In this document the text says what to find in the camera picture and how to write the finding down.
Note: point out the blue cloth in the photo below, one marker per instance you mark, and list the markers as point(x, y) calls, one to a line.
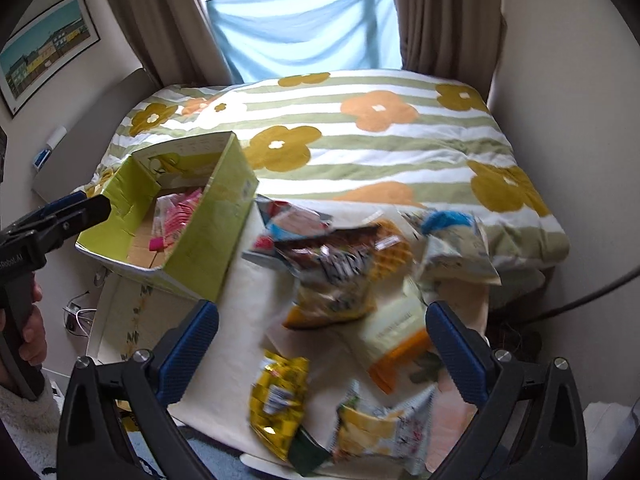
point(305, 30)

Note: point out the flowered striped blanket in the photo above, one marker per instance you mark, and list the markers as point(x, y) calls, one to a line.
point(380, 150)

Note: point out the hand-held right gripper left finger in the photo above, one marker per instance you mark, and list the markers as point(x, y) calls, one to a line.
point(192, 345)

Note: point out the red white snack packet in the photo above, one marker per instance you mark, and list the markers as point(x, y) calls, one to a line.
point(292, 220)

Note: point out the green white snack packet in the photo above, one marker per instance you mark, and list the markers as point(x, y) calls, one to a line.
point(455, 260)

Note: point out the cream floral tablecloth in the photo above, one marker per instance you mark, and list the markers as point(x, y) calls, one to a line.
point(235, 330)

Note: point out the person's left hand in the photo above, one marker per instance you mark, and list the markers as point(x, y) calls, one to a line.
point(36, 340)

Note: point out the white tube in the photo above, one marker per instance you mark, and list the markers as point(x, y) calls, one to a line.
point(49, 147)

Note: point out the grey headboard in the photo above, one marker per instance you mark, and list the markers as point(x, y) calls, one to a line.
point(95, 130)

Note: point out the waffle packet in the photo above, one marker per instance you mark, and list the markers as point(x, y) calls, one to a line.
point(392, 255)

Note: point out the brown curtain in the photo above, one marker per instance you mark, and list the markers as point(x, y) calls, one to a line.
point(445, 15)
point(160, 20)

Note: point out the wall poster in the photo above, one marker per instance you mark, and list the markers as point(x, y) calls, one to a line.
point(45, 55)

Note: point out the brown chocolate bar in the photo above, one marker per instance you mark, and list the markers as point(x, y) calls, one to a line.
point(330, 255)

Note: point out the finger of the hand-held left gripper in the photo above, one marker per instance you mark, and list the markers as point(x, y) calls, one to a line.
point(62, 205)
point(82, 217)

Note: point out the green cardboard box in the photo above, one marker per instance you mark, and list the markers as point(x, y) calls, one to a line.
point(210, 230)

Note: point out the dark green snack packet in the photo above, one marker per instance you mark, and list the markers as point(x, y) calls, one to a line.
point(306, 452)

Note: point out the yellow chip bag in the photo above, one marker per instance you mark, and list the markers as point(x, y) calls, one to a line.
point(330, 305)

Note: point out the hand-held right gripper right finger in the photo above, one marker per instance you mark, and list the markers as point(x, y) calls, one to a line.
point(455, 350)

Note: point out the white yellow chips packet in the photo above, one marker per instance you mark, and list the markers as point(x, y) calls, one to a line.
point(380, 430)

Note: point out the blue white snack packet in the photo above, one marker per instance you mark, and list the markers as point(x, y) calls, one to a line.
point(447, 221)

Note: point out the cream orange snack packet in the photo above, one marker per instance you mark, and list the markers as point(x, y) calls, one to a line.
point(395, 340)

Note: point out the yellow snack packet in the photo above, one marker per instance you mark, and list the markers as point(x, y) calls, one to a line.
point(277, 400)

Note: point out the person's left forearm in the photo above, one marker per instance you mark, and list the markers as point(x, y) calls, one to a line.
point(25, 430)

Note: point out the pink snack packet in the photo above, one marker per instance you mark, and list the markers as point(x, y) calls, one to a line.
point(175, 215)

